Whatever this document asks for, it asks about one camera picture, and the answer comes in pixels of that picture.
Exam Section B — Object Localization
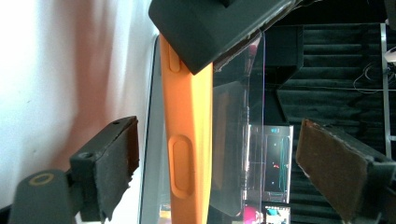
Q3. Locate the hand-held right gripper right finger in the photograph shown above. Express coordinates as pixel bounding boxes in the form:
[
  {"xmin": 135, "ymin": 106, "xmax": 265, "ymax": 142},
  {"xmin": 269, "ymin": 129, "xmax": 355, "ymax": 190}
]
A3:
[{"xmin": 295, "ymin": 119, "xmax": 396, "ymax": 224}]

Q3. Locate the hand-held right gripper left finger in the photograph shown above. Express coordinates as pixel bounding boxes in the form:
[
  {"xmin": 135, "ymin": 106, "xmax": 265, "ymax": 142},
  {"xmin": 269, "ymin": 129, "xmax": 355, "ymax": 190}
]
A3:
[{"xmin": 69, "ymin": 115, "xmax": 140, "ymax": 223}]

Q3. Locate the smoky transparent plastic box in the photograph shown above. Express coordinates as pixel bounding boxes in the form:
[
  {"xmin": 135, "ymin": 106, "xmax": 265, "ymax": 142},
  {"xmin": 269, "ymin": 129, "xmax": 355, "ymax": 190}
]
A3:
[{"xmin": 138, "ymin": 31, "xmax": 266, "ymax": 224}]

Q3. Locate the orange phone case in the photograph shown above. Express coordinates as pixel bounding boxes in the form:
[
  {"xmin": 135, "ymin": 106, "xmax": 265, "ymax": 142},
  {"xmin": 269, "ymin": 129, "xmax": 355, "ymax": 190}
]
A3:
[{"xmin": 159, "ymin": 34, "xmax": 215, "ymax": 224}]

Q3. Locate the large dark monitor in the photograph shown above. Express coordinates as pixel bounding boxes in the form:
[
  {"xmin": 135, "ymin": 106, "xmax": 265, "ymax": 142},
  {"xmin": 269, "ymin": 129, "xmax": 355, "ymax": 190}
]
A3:
[{"xmin": 247, "ymin": 124, "xmax": 294, "ymax": 203}]

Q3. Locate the small bright monitor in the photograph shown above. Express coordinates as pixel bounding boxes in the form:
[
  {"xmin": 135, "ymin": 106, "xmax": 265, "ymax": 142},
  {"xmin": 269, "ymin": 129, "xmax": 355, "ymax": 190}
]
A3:
[{"xmin": 264, "ymin": 204, "xmax": 292, "ymax": 224}]

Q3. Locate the metal stand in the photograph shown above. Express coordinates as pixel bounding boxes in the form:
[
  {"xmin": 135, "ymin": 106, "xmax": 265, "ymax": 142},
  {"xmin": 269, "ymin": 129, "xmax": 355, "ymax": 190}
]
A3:
[{"xmin": 379, "ymin": 22, "xmax": 394, "ymax": 160}]

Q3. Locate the pink round object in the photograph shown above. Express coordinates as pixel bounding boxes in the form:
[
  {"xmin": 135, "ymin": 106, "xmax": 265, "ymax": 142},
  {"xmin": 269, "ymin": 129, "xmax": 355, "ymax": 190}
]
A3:
[{"xmin": 242, "ymin": 204, "xmax": 265, "ymax": 224}]

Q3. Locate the thin black cable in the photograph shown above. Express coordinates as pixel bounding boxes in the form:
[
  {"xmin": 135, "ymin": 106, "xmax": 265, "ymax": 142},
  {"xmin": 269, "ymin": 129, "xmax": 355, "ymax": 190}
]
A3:
[{"xmin": 353, "ymin": 60, "xmax": 396, "ymax": 95}]

